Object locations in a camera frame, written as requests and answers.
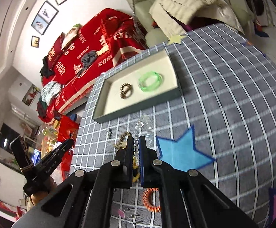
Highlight light green armchair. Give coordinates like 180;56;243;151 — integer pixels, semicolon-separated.
125;0;252;48

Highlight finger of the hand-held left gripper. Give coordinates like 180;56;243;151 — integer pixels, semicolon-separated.
37;139;75;175
10;136;33;171

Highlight person's left hand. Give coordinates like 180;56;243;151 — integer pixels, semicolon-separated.
27;179;58;211

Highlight grey cloth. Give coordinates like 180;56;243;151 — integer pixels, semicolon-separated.
80;51;98;68

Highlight wall poster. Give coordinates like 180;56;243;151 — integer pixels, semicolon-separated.
21;84;40;107

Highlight yellow felt star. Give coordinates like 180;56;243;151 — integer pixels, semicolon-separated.
168;34;187;45

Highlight red pillow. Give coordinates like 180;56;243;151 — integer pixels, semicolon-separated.
48;32;67;63

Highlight yellow spiral hair tie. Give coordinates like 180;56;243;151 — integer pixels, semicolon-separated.
132;163;141;182

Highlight round black wall decoration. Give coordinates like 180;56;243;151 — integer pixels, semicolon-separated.
245;0;268;16

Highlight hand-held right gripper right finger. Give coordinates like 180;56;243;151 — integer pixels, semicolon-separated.
139;135;259;228

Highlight white printed cushion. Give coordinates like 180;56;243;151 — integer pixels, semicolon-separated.
61;24;81;50

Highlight sofa with red cover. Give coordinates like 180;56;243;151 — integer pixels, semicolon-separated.
37;8;148;124

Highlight cream jewelry tray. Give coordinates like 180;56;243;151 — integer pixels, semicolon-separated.
92;49;183;123

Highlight braided grey cable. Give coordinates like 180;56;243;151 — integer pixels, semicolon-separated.
127;0;140;32

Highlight grey checkered tablecloth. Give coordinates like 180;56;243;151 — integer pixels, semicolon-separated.
69;22;276;228

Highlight black clothes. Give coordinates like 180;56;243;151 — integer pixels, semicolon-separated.
40;57;55;79

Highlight black picture frame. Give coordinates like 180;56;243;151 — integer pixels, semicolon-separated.
39;1;59;24

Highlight white knit clothes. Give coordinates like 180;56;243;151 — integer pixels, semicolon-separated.
40;81;62;105

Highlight brown spiral hair tie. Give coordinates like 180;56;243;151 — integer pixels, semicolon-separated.
120;83;134;99

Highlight red bag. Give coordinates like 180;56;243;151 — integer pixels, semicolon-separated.
57;115;80;181

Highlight blue picture frame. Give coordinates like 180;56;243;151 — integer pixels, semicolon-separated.
31;14;49;36

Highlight beige down jacket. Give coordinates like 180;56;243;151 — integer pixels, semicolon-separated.
149;0;244;42

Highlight clear bead bracelet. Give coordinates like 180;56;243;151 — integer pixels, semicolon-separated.
134;114;157;159

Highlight green bangle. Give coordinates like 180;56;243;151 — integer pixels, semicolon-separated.
138;71;164;92

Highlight orange spiral hair tie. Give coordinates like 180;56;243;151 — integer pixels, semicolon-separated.
143;188;162;214

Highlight gold bracelet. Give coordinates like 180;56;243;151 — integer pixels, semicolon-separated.
114;132;131;150

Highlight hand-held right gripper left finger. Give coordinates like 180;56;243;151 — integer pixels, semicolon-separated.
11;136;135;228

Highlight dark screen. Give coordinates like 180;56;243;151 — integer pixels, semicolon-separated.
0;123;20;154

